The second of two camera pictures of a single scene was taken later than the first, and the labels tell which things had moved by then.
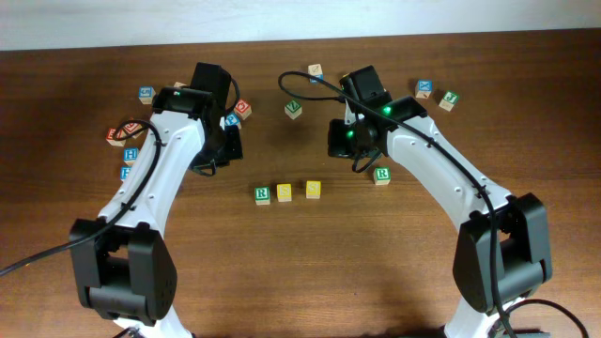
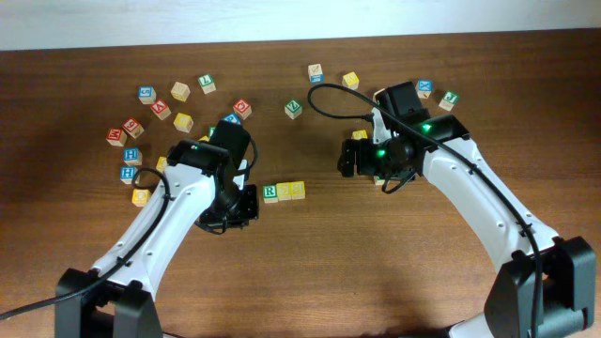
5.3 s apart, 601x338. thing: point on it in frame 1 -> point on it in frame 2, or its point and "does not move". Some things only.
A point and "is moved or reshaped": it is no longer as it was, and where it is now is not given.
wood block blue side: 315,70 does not move
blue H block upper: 130,155 does not move
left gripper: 235,151 -> 250,211
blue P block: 232,119 does not move
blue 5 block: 146,94 does not move
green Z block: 293,109 does not move
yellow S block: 284,192 does not move
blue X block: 423,87 does not move
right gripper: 336,145 -> 364,161
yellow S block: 313,189 -> 297,190
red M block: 111,135 does not move
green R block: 262,195 is moved or reshaped
